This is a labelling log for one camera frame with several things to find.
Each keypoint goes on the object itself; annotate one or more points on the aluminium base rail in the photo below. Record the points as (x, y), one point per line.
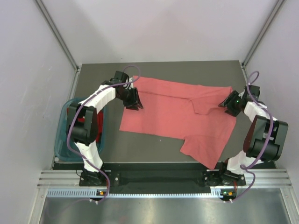
(265, 178)

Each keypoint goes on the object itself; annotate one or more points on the dark red t shirt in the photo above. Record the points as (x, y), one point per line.
(100, 126)

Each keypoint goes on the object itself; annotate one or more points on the left aluminium frame post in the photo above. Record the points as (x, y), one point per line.
(50, 22)

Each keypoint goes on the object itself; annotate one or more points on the pink t shirt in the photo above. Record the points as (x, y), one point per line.
(183, 111)

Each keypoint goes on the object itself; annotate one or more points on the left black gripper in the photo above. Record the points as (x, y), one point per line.
(135, 103)

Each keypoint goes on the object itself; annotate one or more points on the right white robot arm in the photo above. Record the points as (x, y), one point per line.
(265, 138)

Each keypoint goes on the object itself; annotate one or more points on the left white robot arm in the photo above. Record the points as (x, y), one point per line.
(89, 153)

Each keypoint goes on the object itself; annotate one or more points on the teal plastic basket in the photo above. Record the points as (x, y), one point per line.
(61, 150)

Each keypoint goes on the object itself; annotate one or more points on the aluminium frame post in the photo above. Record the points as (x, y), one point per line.
(50, 22)
(263, 31)

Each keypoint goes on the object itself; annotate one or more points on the right aluminium frame post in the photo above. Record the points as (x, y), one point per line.
(263, 31)

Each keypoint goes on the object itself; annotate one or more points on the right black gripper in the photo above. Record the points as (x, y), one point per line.
(229, 101)

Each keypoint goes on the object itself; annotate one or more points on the slotted cable duct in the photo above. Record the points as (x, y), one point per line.
(97, 193)

